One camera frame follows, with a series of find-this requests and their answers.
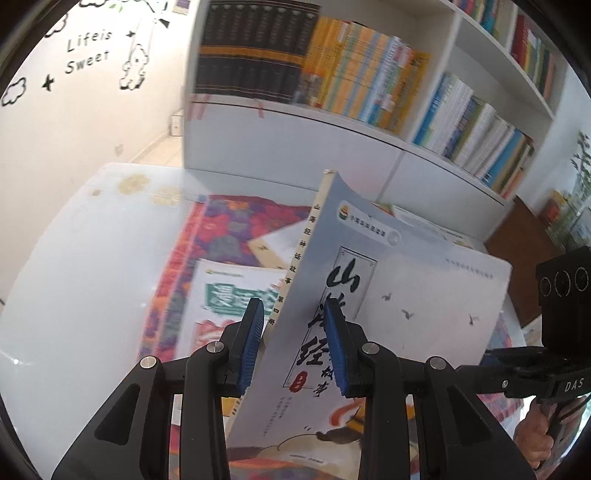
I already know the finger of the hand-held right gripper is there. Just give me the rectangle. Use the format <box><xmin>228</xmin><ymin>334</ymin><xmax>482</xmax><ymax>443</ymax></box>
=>
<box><xmin>482</xmin><ymin>348</ymin><xmax>548</xmax><ymax>366</ymax></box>
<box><xmin>456</xmin><ymin>364</ymin><xmax>552</xmax><ymax>400</ymax></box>

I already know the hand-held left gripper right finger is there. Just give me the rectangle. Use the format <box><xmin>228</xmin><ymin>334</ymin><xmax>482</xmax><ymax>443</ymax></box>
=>
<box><xmin>322</xmin><ymin>302</ymin><xmax>539</xmax><ymax>480</ymax></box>

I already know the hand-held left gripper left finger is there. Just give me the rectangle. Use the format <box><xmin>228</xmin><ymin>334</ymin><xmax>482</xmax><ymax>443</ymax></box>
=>
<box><xmin>51</xmin><ymin>298</ymin><xmax>266</xmax><ymax>480</ymax></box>

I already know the comic book with yellow chick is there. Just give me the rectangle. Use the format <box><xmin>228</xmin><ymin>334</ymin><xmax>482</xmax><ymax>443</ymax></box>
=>
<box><xmin>185</xmin><ymin>257</ymin><xmax>289</xmax><ymax>416</ymax></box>

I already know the grey book with birds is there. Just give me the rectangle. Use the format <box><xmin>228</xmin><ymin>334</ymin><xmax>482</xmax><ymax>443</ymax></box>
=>
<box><xmin>226</xmin><ymin>170</ymin><xmax>512</xmax><ymax>462</ymax></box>

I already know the row of thin white blue books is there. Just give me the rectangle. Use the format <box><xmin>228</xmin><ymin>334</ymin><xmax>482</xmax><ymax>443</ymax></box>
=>
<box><xmin>413</xmin><ymin>71</ymin><xmax>536</xmax><ymax>199</ymax></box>

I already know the row of yellow blue books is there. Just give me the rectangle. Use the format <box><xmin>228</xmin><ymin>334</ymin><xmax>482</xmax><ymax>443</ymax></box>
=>
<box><xmin>300</xmin><ymin>16</ymin><xmax>431</xmax><ymax>131</ymax></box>

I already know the row of mixed colourful books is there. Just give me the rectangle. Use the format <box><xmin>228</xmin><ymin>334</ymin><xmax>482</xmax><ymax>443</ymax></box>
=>
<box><xmin>452</xmin><ymin>0</ymin><xmax>559</xmax><ymax>102</ymax></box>

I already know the row of black hardcover books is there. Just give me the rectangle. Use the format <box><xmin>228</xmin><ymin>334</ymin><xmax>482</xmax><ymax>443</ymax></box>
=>
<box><xmin>194</xmin><ymin>2</ymin><xmax>320</xmax><ymax>100</ymax></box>

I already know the person's right hand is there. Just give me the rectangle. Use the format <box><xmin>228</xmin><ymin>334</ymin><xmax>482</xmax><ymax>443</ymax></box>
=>
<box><xmin>512</xmin><ymin>401</ymin><xmax>561</xmax><ymax>472</ymax></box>

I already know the beige book with mermaid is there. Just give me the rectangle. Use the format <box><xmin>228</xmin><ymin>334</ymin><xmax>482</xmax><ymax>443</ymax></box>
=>
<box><xmin>247</xmin><ymin>226</ymin><xmax>319</xmax><ymax>273</ymax></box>

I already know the brown wooden cabinet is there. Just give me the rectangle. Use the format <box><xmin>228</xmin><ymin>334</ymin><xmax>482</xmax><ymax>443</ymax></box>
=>
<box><xmin>482</xmin><ymin>196</ymin><xmax>573</xmax><ymax>266</ymax></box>

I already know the yellow red container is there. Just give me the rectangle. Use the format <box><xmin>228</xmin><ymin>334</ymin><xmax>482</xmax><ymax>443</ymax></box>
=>
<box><xmin>540</xmin><ymin>189</ymin><xmax>573</xmax><ymax>232</ymax></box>

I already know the purple floral mat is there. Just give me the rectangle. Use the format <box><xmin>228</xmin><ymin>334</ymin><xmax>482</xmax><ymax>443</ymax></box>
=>
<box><xmin>139</xmin><ymin>194</ymin><xmax>527</xmax><ymax>480</ymax></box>

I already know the glass vase with green plant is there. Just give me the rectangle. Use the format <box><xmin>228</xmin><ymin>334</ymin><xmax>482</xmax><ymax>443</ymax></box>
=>
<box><xmin>554</xmin><ymin>138</ymin><xmax>591</xmax><ymax>247</ymax></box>

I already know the plain white book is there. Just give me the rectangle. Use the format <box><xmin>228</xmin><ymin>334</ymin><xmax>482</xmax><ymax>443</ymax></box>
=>
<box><xmin>390</xmin><ymin>203</ymin><xmax>483</xmax><ymax>254</ymax></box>

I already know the white bookshelf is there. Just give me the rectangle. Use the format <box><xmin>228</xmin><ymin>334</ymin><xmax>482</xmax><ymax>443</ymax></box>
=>
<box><xmin>182</xmin><ymin>0</ymin><xmax>568</xmax><ymax>241</ymax></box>

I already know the black wall decal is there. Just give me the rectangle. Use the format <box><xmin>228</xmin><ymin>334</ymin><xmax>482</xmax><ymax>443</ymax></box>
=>
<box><xmin>0</xmin><ymin>0</ymin><xmax>169</xmax><ymax>108</ymax></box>

